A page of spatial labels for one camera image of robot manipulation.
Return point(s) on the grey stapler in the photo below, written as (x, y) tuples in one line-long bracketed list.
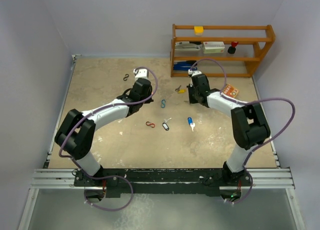
[(188, 46)]

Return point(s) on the key with yellow tag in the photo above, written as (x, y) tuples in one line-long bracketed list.
[(180, 90)]

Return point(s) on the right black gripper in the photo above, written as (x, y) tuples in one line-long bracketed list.
[(192, 100)]

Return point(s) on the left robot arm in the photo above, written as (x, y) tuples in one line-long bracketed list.
[(76, 133)]

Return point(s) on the red and black stamp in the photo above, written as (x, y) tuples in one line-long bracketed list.
[(232, 48)]

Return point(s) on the orange spiral notebook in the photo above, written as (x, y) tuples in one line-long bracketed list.
[(230, 91)]

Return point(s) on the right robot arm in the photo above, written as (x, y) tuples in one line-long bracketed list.
[(249, 125)]

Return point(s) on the wooden shelf rack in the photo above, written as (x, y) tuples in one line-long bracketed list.
[(254, 42)]

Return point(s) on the aluminium rail frame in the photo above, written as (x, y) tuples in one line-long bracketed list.
[(55, 203)]

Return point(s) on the red carabiner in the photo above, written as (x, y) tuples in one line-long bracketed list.
[(152, 125)]

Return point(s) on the blue stapler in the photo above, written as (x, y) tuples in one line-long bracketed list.
[(183, 65)]

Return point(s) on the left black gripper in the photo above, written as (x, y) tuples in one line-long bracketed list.
[(148, 101)]

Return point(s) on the key with blue tag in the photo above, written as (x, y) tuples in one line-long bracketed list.
[(191, 123)]

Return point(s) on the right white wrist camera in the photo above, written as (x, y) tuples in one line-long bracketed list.
[(193, 73)]

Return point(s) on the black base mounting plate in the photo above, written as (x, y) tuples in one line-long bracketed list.
[(113, 182)]

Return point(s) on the white and red box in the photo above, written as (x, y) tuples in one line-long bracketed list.
[(213, 47)]

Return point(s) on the yellow lidded jar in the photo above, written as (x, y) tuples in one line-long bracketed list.
[(198, 30)]

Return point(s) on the blue carabiner centre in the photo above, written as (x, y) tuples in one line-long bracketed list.
[(163, 103)]

